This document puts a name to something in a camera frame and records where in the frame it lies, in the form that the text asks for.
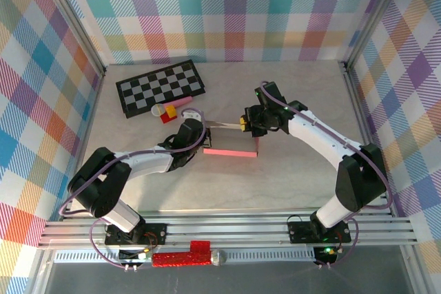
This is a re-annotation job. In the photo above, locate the aluminium table edge rail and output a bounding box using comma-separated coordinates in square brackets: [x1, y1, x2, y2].
[61, 70, 106, 221]
[340, 61, 397, 212]

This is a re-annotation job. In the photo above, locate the silver round knob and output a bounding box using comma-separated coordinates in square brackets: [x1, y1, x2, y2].
[210, 249, 227, 267]

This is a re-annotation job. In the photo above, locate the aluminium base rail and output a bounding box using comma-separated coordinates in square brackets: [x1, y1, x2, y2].
[37, 192, 420, 249]

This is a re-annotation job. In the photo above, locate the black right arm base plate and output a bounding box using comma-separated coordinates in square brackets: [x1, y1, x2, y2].
[287, 216, 352, 244]

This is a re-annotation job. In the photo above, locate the red clamp on rail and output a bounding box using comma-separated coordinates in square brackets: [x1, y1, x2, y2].
[152, 240, 212, 268]

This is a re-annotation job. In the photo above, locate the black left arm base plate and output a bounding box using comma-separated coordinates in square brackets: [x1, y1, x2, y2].
[104, 223, 167, 246]

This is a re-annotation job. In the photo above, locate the pink cylinder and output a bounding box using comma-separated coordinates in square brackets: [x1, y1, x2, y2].
[164, 96, 194, 112]

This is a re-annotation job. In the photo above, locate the perforated metal cable tray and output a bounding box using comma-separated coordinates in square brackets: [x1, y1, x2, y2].
[53, 249, 318, 264]

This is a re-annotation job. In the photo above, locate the small black controller board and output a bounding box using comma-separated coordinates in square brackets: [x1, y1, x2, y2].
[119, 247, 154, 273]
[314, 244, 338, 270]

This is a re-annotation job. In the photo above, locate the black and white checkerboard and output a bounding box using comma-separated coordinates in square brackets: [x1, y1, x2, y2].
[115, 59, 207, 119]

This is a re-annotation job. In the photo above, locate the aluminium frame post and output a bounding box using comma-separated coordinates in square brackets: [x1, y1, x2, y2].
[340, 0, 413, 71]
[34, 0, 107, 78]

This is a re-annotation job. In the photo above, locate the red toy block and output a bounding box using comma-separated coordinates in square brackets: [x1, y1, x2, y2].
[159, 103, 177, 125]

